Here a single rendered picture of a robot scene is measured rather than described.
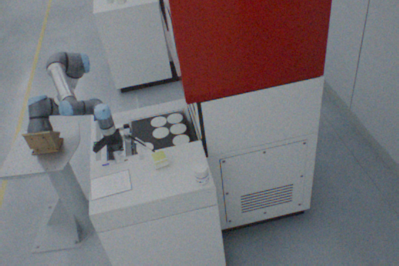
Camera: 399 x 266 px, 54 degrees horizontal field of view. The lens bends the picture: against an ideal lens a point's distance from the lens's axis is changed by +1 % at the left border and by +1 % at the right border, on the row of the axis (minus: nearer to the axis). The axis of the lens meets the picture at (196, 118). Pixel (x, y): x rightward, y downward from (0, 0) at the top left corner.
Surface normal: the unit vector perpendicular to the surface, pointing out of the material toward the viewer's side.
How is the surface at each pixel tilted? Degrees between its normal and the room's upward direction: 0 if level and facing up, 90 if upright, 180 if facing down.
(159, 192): 0
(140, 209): 90
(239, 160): 90
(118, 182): 0
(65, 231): 0
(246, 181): 90
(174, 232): 90
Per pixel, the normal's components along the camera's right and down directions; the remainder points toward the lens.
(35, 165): -0.11, -0.77
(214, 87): 0.19, 0.62
